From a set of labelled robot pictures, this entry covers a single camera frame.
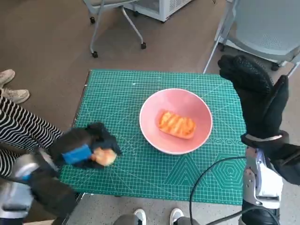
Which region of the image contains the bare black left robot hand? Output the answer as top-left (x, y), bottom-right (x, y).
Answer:
top-left (50, 121), bottom-right (122, 169)

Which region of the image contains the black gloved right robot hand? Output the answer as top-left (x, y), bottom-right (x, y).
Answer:
top-left (217, 54), bottom-right (289, 141)

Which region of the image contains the round toy bread bun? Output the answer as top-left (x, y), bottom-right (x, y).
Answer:
top-left (92, 148), bottom-right (117, 167)

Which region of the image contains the pink bowl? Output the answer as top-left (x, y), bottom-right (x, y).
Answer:
top-left (139, 88), bottom-right (213, 155)

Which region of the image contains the orange rectangular toy bread loaf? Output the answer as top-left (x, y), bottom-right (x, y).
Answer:
top-left (156, 110), bottom-right (197, 140)

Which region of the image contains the green cutting mat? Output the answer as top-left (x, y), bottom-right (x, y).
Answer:
top-left (57, 69), bottom-right (247, 206)

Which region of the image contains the grey mesh seat chair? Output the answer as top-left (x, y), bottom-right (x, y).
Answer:
top-left (202, 0), bottom-right (300, 78)

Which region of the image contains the person's white shoe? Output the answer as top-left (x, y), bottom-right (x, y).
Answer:
top-left (0, 88), bottom-right (30, 105)
top-left (0, 69), bottom-right (16, 88)

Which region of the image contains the grey rounded leg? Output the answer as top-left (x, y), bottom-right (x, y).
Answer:
top-left (177, 216), bottom-right (199, 225)
top-left (114, 214), bottom-right (141, 225)

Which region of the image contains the white shoe with dark opening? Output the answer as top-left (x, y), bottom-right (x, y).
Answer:
top-left (169, 207), bottom-right (185, 225)
top-left (133, 208), bottom-right (147, 225)

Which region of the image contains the grey chair with casters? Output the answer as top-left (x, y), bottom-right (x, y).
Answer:
top-left (82, 0), bottom-right (147, 59)

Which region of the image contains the white cabinet with grille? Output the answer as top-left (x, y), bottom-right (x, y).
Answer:
top-left (124, 0), bottom-right (188, 23)

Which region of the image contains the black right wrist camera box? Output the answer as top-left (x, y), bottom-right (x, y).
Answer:
top-left (266, 142), bottom-right (300, 186)

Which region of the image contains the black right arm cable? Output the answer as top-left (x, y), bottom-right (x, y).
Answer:
top-left (189, 157), bottom-right (282, 225)

